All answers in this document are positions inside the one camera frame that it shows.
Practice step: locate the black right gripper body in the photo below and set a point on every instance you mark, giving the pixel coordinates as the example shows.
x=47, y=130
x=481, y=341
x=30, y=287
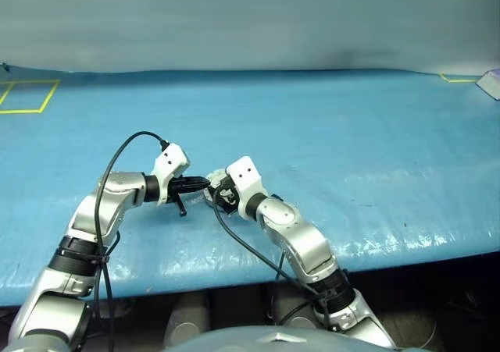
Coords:
x=227, y=207

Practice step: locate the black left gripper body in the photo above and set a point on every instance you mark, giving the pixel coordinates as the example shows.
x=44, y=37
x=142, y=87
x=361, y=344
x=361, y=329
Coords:
x=175, y=190

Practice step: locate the round finned motor lid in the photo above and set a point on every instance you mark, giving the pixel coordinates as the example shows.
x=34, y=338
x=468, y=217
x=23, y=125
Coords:
x=215, y=173

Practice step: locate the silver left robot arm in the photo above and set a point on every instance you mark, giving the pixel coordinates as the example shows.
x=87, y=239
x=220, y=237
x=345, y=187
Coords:
x=117, y=196

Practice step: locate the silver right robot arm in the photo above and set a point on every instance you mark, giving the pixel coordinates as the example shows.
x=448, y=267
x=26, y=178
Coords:
x=304, y=239

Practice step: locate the blue plastic table cover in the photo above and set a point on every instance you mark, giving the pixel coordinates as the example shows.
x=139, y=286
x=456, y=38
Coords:
x=312, y=141

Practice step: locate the dark rounded grey shape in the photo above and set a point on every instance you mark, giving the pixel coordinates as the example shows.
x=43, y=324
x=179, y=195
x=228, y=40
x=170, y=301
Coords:
x=187, y=321
x=291, y=309

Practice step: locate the grey robot torso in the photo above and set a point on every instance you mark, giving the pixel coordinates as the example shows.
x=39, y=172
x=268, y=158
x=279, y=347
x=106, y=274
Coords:
x=273, y=340

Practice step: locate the small black clip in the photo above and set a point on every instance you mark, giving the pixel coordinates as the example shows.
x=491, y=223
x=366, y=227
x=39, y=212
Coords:
x=5, y=67

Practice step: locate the white and blue box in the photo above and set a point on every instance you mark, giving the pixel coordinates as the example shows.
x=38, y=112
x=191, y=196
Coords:
x=490, y=84

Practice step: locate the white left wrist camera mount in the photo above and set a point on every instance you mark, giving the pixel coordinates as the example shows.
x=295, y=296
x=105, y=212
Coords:
x=172, y=162

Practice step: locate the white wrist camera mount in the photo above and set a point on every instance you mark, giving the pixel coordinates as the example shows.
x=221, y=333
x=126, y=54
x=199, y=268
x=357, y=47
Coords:
x=244, y=176
x=172, y=162

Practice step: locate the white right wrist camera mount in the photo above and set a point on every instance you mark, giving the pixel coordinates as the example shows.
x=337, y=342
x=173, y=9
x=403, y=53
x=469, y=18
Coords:
x=244, y=176

